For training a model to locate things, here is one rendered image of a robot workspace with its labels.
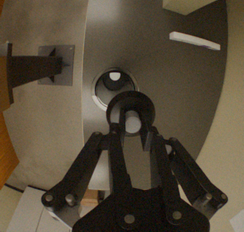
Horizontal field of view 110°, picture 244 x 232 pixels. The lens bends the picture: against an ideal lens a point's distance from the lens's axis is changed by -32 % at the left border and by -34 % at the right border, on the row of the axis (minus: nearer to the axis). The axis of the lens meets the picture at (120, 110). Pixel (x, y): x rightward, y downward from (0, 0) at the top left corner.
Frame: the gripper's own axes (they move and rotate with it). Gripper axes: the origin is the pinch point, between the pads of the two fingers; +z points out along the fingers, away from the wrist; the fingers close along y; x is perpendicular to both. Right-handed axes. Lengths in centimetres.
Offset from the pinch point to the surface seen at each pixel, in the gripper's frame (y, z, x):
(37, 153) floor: -132, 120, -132
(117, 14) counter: -6.4, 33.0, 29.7
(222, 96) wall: 55, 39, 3
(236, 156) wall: 57, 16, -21
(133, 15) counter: -0.2, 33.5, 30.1
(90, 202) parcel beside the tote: -39, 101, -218
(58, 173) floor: -101, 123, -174
